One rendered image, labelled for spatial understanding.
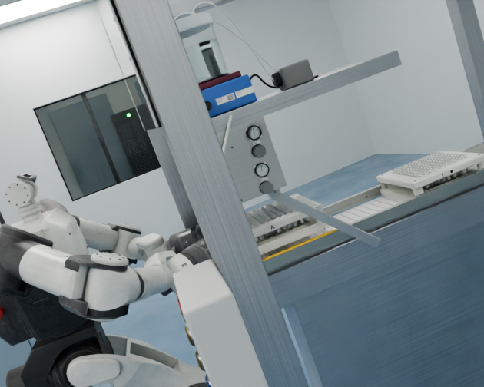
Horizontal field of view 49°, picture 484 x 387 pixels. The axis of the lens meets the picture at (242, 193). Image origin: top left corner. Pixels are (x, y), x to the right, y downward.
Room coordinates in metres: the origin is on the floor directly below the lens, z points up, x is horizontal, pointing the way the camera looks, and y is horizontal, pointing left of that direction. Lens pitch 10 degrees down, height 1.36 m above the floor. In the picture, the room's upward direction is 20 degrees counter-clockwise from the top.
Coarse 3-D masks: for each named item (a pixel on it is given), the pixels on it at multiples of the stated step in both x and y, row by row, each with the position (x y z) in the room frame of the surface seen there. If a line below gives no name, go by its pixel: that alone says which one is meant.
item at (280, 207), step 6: (276, 204) 1.56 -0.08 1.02; (282, 204) 1.54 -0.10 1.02; (258, 210) 1.57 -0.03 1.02; (264, 210) 1.54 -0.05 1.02; (270, 210) 1.53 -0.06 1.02; (276, 210) 1.49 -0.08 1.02; (282, 210) 1.47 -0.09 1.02; (288, 210) 1.47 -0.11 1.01; (252, 216) 1.56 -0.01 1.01; (258, 216) 1.50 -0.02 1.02; (264, 216) 1.48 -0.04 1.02; (270, 216) 1.46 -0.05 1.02; (252, 222) 1.47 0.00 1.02; (288, 228) 1.47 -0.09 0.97; (270, 234) 1.46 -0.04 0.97
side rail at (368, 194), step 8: (480, 144) 1.77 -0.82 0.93; (472, 152) 1.77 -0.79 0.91; (480, 152) 1.77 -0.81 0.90; (360, 192) 1.72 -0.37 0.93; (368, 192) 1.71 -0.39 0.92; (376, 192) 1.71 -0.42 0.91; (344, 200) 1.70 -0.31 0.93; (352, 200) 1.70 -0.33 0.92; (360, 200) 1.70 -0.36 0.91; (328, 208) 1.69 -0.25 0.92; (336, 208) 1.69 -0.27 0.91; (344, 208) 1.70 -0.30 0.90
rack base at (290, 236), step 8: (304, 224) 1.45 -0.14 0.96; (312, 224) 1.42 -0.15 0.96; (320, 224) 1.42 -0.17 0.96; (288, 232) 1.43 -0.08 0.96; (296, 232) 1.41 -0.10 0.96; (304, 232) 1.41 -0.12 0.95; (312, 232) 1.42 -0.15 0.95; (264, 240) 1.43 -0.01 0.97; (272, 240) 1.41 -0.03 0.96; (280, 240) 1.40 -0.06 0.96; (288, 240) 1.41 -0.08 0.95; (264, 248) 1.40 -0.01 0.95; (272, 248) 1.40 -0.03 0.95
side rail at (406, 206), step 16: (464, 176) 1.48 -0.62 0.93; (480, 176) 1.47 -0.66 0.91; (432, 192) 1.45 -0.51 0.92; (448, 192) 1.46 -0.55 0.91; (400, 208) 1.44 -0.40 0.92; (416, 208) 1.44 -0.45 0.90; (352, 224) 1.41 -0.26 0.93; (368, 224) 1.42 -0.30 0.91; (320, 240) 1.40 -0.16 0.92; (336, 240) 1.41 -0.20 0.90; (288, 256) 1.39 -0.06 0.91
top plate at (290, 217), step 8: (304, 200) 1.53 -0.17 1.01; (312, 200) 1.49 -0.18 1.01; (320, 208) 1.42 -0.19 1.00; (288, 216) 1.42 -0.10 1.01; (296, 216) 1.41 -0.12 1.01; (304, 216) 1.42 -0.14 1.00; (264, 224) 1.42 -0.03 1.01; (272, 224) 1.40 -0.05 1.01; (280, 224) 1.41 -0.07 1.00; (256, 232) 1.40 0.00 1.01; (264, 232) 1.40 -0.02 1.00
